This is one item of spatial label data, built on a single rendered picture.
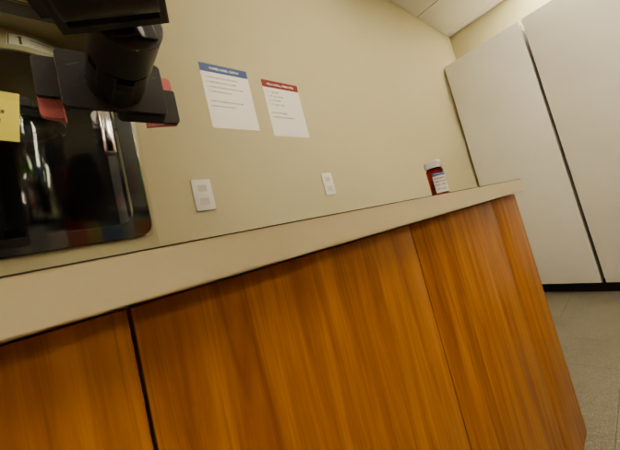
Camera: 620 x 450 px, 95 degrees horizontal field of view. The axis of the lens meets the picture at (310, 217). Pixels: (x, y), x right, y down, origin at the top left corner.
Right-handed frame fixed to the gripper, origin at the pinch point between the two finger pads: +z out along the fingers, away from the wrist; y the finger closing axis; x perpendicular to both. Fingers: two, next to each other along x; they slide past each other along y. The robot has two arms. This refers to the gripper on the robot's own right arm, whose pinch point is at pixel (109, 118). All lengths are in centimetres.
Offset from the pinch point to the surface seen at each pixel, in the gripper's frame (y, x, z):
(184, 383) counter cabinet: 0.8, 32.4, -16.5
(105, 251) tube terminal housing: 2.6, 17.4, 10.9
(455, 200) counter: -56, 22, -19
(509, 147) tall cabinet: -284, -9, 22
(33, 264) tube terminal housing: 11.0, 17.4, 10.9
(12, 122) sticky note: 10.4, -3.4, 10.2
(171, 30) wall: -33, -64, 56
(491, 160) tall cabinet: -284, -3, 38
